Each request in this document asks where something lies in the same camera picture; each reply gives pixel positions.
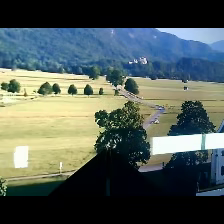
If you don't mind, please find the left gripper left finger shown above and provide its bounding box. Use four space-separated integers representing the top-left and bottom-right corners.
48 148 110 197

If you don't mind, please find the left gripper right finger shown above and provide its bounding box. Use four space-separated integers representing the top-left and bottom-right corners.
107 148 168 197

